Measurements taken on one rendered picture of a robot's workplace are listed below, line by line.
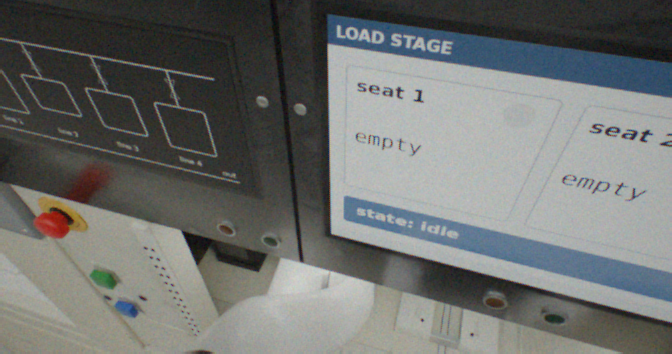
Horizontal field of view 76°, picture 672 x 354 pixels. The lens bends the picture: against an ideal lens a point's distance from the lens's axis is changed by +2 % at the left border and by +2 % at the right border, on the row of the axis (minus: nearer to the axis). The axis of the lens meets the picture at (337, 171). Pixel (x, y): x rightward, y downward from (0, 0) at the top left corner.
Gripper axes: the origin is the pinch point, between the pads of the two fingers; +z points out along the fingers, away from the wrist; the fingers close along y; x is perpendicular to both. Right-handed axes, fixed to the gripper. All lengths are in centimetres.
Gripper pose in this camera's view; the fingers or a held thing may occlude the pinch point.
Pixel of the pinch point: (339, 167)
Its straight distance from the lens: 81.1
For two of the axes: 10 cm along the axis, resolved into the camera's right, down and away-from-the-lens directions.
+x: 0.0, -6.9, -7.2
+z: 2.3, -7.0, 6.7
